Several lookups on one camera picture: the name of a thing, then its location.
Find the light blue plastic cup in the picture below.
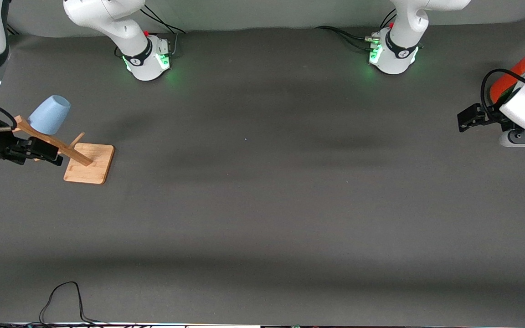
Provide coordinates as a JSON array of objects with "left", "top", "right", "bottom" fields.
[{"left": 27, "top": 94, "right": 71, "bottom": 135}]

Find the wooden cup rack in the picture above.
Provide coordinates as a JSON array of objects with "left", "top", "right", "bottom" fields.
[{"left": 0, "top": 115, "right": 116, "bottom": 185}]

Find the orange cylindrical tube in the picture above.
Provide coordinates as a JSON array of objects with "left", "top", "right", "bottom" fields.
[{"left": 490, "top": 52, "right": 525, "bottom": 103}]

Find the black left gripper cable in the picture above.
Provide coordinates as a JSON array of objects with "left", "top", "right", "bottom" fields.
[{"left": 480, "top": 68, "right": 525, "bottom": 120}]

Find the thin black looped cable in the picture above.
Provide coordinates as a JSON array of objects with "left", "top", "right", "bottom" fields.
[{"left": 39, "top": 282, "right": 108, "bottom": 326}]

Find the black left arm base cable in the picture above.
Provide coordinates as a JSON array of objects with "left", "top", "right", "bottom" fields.
[{"left": 315, "top": 9, "right": 397, "bottom": 51}]

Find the black arm base cable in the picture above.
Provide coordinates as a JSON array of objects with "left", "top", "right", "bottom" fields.
[
  {"left": 315, "top": 9, "right": 397, "bottom": 51},
  {"left": 139, "top": 5, "right": 186, "bottom": 57}
]

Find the black right arm base cable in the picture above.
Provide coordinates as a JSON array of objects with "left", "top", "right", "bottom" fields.
[{"left": 139, "top": 5, "right": 186, "bottom": 57}]

